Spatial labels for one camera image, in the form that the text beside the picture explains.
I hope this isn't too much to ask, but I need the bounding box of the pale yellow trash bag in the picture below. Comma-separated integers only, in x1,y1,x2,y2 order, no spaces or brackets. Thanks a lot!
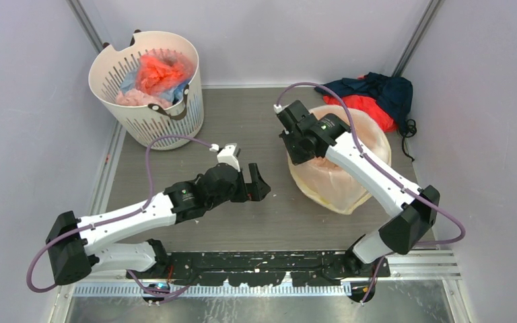
287,109,392,215

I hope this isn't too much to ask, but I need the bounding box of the white slotted laundry basket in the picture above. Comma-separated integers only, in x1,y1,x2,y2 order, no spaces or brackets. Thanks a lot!
88,30,205,146

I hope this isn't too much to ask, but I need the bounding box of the orange plastic trash bin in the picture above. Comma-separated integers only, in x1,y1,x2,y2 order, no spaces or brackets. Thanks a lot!
311,157,341,171

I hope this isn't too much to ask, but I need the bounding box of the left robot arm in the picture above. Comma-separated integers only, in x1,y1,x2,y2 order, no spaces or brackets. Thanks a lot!
45,163,271,286

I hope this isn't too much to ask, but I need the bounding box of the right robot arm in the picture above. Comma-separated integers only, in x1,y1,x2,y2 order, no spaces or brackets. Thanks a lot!
274,100,440,277

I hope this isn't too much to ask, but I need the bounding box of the pink plastic trash bag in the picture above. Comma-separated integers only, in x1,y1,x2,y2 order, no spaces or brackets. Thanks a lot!
115,89,173,108

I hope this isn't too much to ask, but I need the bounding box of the red plastic trash bag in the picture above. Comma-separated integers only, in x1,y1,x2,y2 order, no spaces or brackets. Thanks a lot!
135,48,195,96

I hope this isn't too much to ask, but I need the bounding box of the blue plastic trash bag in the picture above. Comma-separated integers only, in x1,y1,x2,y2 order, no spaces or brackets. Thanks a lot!
119,69,188,105

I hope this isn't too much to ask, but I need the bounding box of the red cloth garment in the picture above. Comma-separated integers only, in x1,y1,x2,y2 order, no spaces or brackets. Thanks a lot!
324,73,398,133

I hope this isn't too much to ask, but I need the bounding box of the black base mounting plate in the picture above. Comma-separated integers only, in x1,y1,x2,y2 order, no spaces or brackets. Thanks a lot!
135,250,390,287

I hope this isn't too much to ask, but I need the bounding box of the navy blue cloth garment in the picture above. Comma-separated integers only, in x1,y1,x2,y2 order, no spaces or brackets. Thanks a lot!
314,72,414,130

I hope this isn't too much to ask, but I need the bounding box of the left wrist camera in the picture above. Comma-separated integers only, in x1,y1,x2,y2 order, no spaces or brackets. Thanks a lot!
217,143,241,172

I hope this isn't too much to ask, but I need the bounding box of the black cord on floor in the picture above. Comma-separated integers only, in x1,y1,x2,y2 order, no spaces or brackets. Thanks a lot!
397,116,418,162

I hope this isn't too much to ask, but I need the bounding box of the aluminium rail frame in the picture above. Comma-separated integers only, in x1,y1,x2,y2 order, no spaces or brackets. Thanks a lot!
58,249,461,301

